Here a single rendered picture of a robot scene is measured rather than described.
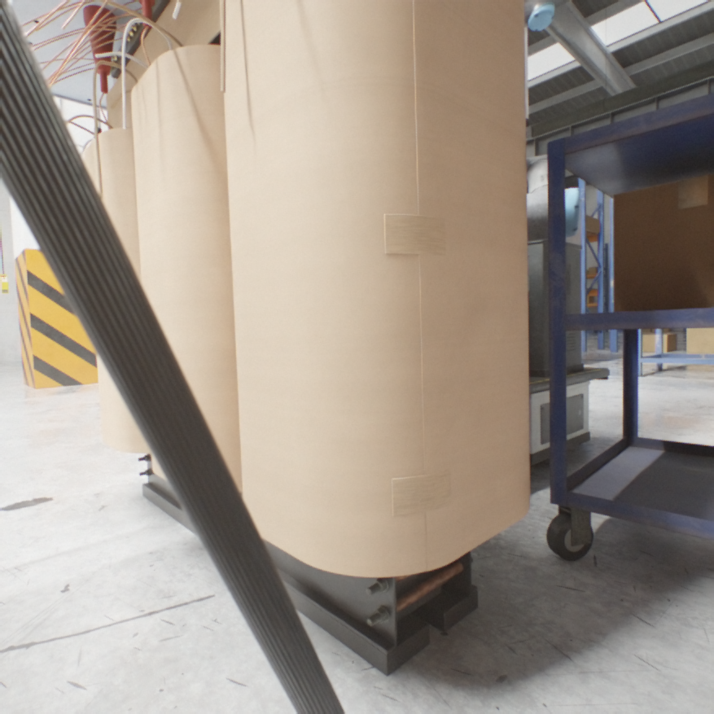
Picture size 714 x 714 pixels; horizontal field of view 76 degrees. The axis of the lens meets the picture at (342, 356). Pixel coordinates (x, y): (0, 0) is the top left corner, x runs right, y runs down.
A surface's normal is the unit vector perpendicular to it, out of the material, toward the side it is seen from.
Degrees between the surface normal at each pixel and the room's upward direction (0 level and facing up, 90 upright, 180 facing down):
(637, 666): 0
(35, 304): 90
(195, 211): 90
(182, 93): 90
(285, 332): 90
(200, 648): 0
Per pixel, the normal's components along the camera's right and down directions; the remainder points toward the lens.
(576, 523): 0.25, 0.05
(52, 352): 0.66, 0.02
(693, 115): -0.70, 0.07
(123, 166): -0.11, 0.06
